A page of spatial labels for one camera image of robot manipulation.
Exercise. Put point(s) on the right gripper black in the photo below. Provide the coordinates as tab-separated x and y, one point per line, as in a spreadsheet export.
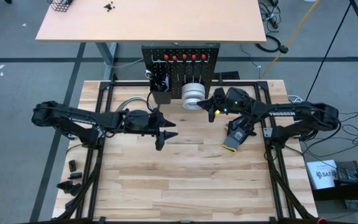
238	102

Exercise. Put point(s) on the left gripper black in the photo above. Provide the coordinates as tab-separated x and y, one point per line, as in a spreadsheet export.
140	121

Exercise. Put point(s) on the black glove yellow trim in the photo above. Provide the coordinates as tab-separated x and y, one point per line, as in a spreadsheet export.
236	137

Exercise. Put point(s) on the black screwdriver red cap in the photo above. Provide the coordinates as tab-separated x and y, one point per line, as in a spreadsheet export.
184	57
203	57
194	57

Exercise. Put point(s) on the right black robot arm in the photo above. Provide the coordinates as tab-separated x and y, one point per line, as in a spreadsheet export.
291	115

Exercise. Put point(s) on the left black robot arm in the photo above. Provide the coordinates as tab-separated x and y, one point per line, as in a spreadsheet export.
73	119

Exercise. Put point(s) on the black pegboard bin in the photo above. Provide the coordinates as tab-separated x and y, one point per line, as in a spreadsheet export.
162	97

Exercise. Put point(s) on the black metal pegboard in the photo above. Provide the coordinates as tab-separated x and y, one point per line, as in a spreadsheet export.
179	70

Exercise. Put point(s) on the light wooden side table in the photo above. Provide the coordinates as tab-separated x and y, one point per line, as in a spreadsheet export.
151	21

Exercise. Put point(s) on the black slanted stand pole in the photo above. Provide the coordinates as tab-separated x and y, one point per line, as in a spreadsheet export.
330	46

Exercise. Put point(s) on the white printed box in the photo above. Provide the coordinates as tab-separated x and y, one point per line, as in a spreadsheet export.
322	174

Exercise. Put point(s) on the small dark parts pile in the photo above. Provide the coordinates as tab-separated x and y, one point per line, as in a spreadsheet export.
109	6

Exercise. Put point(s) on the black side shelf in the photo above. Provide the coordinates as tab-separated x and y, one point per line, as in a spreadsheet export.
346	189

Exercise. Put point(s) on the silver pegboard tool rail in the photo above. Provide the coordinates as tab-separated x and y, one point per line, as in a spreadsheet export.
158	60

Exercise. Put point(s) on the black aluminium table frame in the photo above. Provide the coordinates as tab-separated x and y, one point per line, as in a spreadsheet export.
106	85

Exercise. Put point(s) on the black plastic bracket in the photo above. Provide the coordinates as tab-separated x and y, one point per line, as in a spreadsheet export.
70	188
72	165
76	175

